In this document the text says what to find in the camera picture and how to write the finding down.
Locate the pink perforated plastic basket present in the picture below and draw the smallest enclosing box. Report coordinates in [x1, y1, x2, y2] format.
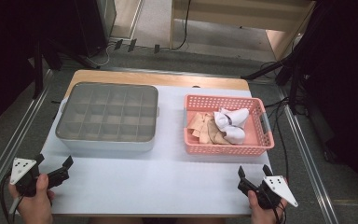
[183, 93, 275, 157]

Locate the black metal stand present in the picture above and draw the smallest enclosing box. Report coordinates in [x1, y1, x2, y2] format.
[241, 46, 311, 116]
[31, 36, 102, 101]

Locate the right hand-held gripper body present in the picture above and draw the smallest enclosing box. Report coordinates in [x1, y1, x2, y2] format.
[255, 175, 299, 210]

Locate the white floor cable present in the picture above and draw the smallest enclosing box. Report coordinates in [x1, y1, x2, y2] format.
[88, 41, 117, 69]

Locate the black floor cable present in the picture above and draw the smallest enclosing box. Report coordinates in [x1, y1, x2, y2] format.
[260, 60, 292, 224]

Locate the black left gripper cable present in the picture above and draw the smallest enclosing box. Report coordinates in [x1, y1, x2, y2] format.
[0, 174, 17, 224]

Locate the dark cabinet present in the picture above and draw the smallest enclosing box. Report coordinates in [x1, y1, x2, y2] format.
[74, 0, 118, 59]

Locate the grey transparent box lid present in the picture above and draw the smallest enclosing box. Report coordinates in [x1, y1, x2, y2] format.
[55, 81, 159, 143]

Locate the dark curtain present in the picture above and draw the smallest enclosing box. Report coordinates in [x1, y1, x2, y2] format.
[0, 0, 78, 138]
[292, 0, 358, 206]

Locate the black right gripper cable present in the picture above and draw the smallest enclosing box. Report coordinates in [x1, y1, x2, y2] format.
[271, 202, 288, 224]

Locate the light wooden desk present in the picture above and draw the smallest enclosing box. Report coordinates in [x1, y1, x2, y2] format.
[170, 0, 317, 62]

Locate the black hanging cable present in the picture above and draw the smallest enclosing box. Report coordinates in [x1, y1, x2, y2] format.
[171, 0, 191, 51]

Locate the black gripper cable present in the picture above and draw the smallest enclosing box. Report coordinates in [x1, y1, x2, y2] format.
[271, 202, 288, 224]
[0, 174, 17, 224]

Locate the person's right hand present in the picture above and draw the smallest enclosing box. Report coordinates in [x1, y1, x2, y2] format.
[247, 189, 288, 224]

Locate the grey left gripper cable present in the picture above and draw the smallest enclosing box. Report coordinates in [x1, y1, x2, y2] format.
[8, 195, 24, 217]

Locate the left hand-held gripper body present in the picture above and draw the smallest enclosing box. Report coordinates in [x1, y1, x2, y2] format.
[9, 157, 49, 198]

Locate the white divided storage box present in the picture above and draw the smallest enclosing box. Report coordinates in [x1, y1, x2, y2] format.
[55, 81, 161, 153]

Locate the person's left hand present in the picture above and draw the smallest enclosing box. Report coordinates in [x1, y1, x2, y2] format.
[8, 173, 56, 224]

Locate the aluminium floor rail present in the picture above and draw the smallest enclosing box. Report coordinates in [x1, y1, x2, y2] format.
[0, 69, 54, 208]
[99, 65, 250, 79]
[276, 86, 339, 224]

